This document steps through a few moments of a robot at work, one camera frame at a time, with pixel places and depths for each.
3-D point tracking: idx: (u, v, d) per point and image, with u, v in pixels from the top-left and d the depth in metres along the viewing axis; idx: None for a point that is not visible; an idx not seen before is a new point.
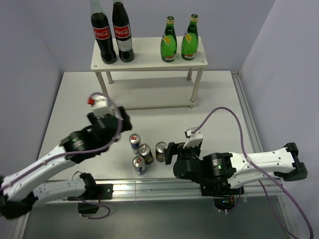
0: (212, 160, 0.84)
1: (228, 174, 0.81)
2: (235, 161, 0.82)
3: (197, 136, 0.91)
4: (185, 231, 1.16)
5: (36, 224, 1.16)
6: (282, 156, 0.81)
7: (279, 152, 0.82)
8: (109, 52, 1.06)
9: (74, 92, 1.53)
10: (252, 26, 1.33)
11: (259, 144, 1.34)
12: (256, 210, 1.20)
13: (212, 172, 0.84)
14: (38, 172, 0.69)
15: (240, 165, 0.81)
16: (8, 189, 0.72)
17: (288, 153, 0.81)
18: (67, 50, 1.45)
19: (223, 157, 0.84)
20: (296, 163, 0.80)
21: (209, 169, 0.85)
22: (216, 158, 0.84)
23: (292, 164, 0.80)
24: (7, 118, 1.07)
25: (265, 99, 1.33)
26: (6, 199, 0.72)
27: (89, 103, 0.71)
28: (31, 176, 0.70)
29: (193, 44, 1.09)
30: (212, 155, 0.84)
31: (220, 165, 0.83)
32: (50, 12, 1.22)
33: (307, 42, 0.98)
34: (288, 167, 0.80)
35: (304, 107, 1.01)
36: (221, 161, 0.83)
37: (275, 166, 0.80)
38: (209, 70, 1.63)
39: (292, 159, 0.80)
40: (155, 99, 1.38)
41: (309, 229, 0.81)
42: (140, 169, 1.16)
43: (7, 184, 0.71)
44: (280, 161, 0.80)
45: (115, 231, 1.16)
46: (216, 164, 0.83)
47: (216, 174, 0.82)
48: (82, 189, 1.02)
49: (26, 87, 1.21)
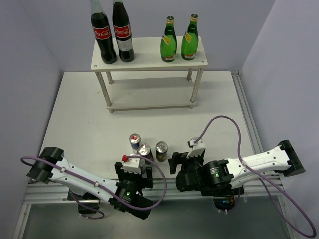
0: (210, 169, 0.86)
1: (226, 180, 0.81)
2: (231, 167, 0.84)
3: (200, 146, 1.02)
4: (186, 231, 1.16)
5: (36, 224, 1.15)
6: (276, 156, 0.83)
7: (273, 152, 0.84)
8: (109, 52, 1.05)
9: (74, 92, 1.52)
10: (251, 26, 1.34)
11: (259, 144, 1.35)
12: (257, 210, 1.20)
13: (211, 179, 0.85)
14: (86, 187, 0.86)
15: (238, 170, 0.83)
16: (58, 172, 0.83)
17: (282, 151, 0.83)
18: (67, 50, 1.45)
19: (219, 165, 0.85)
20: (291, 161, 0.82)
21: (209, 178, 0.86)
22: (213, 167, 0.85)
23: (288, 162, 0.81)
24: (6, 118, 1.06)
25: (265, 99, 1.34)
26: (47, 177, 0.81)
27: (123, 159, 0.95)
28: (79, 182, 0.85)
29: (193, 44, 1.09)
30: (210, 164, 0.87)
31: (218, 173, 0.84)
32: (50, 12, 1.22)
33: (307, 43, 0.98)
34: (283, 166, 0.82)
35: (304, 107, 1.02)
36: (218, 169, 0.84)
37: (271, 166, 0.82)
38: (208, 70, 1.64)
39: (287, 157, 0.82)
40: (156, 99, 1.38)
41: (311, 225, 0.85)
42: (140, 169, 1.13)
43: (62, 170, 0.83)
44: (275, 160, 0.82)
45: (116, 231, 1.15)
46: (213, 172, 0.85)
47: (216, 182, 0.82)
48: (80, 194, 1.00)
49: (25, 87, 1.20)
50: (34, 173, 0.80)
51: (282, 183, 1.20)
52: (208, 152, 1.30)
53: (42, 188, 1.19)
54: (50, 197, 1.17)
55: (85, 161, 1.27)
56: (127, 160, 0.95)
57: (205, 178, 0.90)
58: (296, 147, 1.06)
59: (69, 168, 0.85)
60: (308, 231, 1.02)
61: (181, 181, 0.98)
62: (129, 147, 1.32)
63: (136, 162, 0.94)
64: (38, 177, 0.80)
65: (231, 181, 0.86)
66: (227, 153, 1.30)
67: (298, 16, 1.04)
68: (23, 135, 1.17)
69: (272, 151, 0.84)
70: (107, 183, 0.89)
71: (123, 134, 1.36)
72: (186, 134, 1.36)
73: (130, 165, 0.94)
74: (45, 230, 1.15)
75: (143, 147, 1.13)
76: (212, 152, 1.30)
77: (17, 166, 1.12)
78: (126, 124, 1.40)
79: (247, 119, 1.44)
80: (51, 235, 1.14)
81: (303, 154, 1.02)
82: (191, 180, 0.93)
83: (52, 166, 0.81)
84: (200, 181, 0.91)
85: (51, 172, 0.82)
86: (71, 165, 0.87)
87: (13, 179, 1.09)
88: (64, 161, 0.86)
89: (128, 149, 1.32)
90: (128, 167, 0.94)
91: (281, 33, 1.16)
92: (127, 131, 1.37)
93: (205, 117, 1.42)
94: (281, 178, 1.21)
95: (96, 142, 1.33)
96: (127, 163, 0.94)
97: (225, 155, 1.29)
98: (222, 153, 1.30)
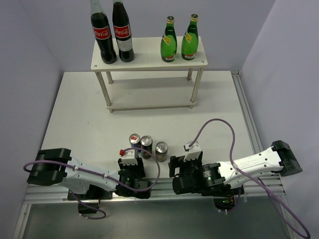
0: (203, 172, 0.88)
1: (218, 183, 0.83)
2: (223, 170, 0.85)
3: (195, 149, 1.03)
4: (185, 231, 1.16)
5: (35, 224, 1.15)
6: (268, 157, 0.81)
7: (265, 154, 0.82)
8: (109, 52, 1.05)
9: (74, 92, 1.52)
10: (252, 26, 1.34)
11: (259, 144, 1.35)
12: (257, 210, 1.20)
13: (205, 183, 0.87)
14: (97, 180, 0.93)
15: (229, 173, 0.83)
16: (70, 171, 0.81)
17: (274, 152, 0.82)
18: (67, 50, 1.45)
19: (212, 168, 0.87)
20: (283, 162, 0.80)
21: (202, 180, 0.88)
22: (207, 170, 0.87)
23: (280, 163, 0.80)
24: (6, 118, 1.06)
25: (265, 99, 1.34)
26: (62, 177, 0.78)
27: (120, 153, 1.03)
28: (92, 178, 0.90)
29: (193, 44, 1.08)
30: (203, 168, 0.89)
31: (210, 176, 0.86)
32: (50, 12, 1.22)
33: (307, 42, 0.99)
34: (276, 167, 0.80)
35: (304, 106, 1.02)
36: (211, 172, 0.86)
37: (263, 167, 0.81)
38: (208, 70, 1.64)
39: (279, 158, 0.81)
40: (156, 99, 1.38)
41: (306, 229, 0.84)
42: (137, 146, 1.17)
43: (75, 168, 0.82)
44: (267, 162, 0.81)
45: (116, 231, 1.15)
46: (206, 175, 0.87)
47: (209, 185, 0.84)
48: (83, 192, 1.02)
49: (26, 87, 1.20)
50: (44, 176, 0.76)
51: (282, 183, 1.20)
52: (208, 153, 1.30)
53: (42, 188, 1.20)
54: (50, 197, 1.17)
55: (85, 161, 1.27)
56: (124, 153, 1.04)
57: (199, 180, 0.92)
58: (295, 147, 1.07)
59: (79, 165, 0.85)
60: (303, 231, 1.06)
61: (176, 184, 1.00)
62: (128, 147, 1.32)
63: (131, 153, 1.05)
64: (52, 178, 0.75)
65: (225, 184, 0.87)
66: (227, 152, 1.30)
67: (298, 16, 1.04)
68: (22, 136, 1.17)
69: (264, 152, 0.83)
70: (112, 174, 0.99)
71: (123, 134, 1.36)
72: (186, 134, 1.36)
73: (127, 157, 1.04)
74: (45, 231, 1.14)
75: (146, 139, 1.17)
76: (212, 152, 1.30)
77: (17, 165, 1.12)
78: (126, 124, 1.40)
79: (246, 119, 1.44)
80: (50, 235, 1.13)
81: (303, 153, 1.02)
82: (185, 184, 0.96)
83: (65, 164, 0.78)
84: (195, 184, 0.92)
85: (64, 172, 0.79)
86: (79, 162, 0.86)
87: (13, 179, 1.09)
88: (73, 160, 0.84)
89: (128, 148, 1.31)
90: (126, 159, 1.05)
91: (281, 32, 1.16)
92: (127, 131, 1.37)
93: (205, 117, 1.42)
94: (281, 178, 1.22)
95: (96, 142, 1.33)
96: (124, 157, 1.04)
97: (226, 155, 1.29)
98: (222, 153, 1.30)
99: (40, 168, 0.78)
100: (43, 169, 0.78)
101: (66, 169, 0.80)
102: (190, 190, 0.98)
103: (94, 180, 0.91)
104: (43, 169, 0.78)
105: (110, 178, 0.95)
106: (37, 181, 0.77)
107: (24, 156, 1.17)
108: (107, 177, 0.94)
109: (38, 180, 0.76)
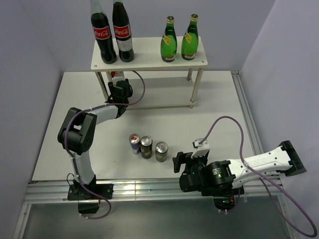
0: (212, 170, 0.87)
1: (228, 180, 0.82)
2: (233, 169, 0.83)
3: (204, 146, 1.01)
4: (185, 231, 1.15)
5: (35, 224, 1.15)
6: (278, 156, 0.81)
7: (274, 152, 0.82)
8: (109, 52, 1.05)
9: (74, 92, 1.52)
10: (252, 26, 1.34)
11: (259, 143, 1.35)
12: (257, 210, 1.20)
13: (214, 180, 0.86)
14: (105, 109, 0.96)
15: (239, 171, 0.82)
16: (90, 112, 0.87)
17: (284, 151, 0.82)
18: (67, 50, 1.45)
19: (221, 166, 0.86)
20: (292, 161, 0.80)
21: (211, 178, 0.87)
22: (216, 168, 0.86)
23: (289, 162, 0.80)
24: (6, 117, 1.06)
25: (265, 98, 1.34)
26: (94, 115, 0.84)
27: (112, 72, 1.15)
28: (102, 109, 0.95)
29: (192, 44, 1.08)
30: (212, 165, 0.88)
31: (220, 173, 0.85)
32: (50, 12, 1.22)
33: (306, 42, 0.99)
34: (285, 166, 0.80)
35: (304, 105, 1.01)
36: (221, 169, 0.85)
37: (272, 166, 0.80)
38: (208, 70, 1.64)
39: (288, 157, 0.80)
40: (155, 98, 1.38)
41: (312, 225, 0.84)
42: (135, 147, 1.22)
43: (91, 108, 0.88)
44: (276, 161, 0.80)
45: (115, 232, 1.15)
46: (216, 173, 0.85)
47: (218, 182, 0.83)
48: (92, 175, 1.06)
49: (25, 87, 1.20)
50: (82, 128, 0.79)
51: (282, 183, 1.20)
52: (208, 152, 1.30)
53: (42, 188, 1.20)
54: (50, 197, 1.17)
55: None
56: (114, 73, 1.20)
57: (207, 179, 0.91)
58: (295, 146, 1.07)
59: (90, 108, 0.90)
60: (309, 231, 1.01)
61: (183, 182, 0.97)
62: (128, 147, 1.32)
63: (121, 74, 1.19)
64: (92, 117, 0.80)
65: (234, 181, 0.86)
66: (226, 152, 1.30)
67: (298, 15, 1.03)
68: (23, 135, 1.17)
69: (273, 151, 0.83)
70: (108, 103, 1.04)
71: (123, 134, 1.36)
72: (186, 134, 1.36)
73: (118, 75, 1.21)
74: (45, 231, 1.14)
75: (146, 139, 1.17)
76: (212, 152, 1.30)
77: (17, 165, 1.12)
78: (126, 124, 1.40)
79: (247, 119, 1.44)
80: (50, 235, 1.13)
81: (303, 153, 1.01)
82: (193, 181, 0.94)
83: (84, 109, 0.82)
84: (203, 182, 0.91)
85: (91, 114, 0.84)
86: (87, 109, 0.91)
87: (13, 178, 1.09)
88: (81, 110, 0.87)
89: (128, 148, 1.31)
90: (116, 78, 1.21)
91: (281, 31, 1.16)
92: (127, 131, 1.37)
93: (206, 117, 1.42)
94: (281, 178, 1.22)
95: (96, 141, 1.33)
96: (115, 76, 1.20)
97: (226, 155, 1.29)
98: (222, 153, 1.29)
99: (73, 132, 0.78)
100: (76, 130, 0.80)
101: (85, 113, 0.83)
102: (197, 188, 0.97)
103: (105, 112, 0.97)
104: (77, 130, 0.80)
105: (110, 105, 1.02)
106: (86, 138, 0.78)
107: (24, 156, 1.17)
108: (108, 104, 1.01)
109: (85, 133, 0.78)
